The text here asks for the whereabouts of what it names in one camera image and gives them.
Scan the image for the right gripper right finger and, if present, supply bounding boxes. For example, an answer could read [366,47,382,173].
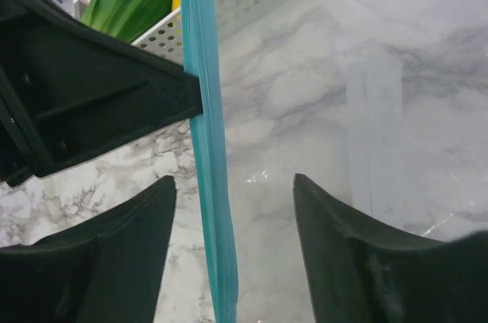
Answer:
[293,174,487,322]

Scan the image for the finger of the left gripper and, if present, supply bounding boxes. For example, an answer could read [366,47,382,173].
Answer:
[1,0,203,186]

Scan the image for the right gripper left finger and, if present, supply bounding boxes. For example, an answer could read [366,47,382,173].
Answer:
[1,176,176,322]

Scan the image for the clear zip top bag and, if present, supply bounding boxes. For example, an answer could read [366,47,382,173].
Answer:
[181,0,487,322]

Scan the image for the white perforated plastic basket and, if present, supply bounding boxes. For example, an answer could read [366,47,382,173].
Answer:
[72,0,275,65]

